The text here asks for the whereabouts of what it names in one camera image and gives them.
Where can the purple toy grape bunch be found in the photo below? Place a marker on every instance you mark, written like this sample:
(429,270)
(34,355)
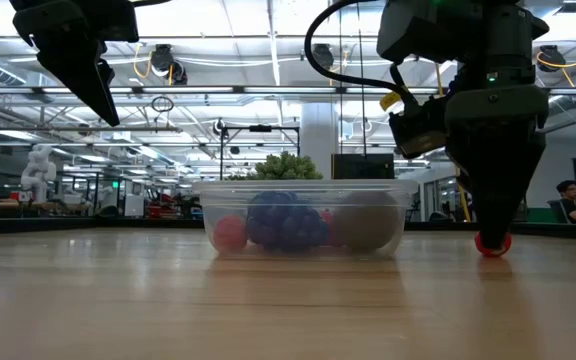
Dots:
(283,220)

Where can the long ceiling light strip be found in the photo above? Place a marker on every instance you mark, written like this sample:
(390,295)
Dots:
(188,90)

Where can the clear plastic tupperware container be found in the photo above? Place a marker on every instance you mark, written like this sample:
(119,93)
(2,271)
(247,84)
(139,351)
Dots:
(207,200)

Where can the dark office chair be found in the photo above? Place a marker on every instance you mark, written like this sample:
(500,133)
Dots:
(557,211)

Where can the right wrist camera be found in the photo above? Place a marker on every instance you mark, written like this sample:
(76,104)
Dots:
(418,132)

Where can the pink toy ball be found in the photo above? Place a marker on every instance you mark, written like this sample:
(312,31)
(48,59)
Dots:
(230,233)

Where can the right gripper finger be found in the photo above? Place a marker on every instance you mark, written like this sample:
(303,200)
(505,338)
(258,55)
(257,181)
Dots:
(498,190)

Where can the black stand frame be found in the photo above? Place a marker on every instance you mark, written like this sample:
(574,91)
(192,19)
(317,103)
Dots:
(221,150)

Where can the green spiky succulent plant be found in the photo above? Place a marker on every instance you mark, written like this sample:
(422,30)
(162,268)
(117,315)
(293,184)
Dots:
(285,167)

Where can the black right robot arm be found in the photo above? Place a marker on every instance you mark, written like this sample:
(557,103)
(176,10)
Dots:
(493,30)

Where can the white building column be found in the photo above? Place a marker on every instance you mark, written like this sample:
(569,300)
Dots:
(318,135)

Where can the brown toy kiwi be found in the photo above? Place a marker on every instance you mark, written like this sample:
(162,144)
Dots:
(368,220)

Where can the black mesh computer case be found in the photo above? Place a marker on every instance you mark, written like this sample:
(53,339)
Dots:
(363,166)

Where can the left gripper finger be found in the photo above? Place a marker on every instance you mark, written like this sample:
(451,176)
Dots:
(80,75)
(108,72)

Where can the red toy cherry tomato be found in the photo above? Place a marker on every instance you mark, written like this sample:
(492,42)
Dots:
(493,253)

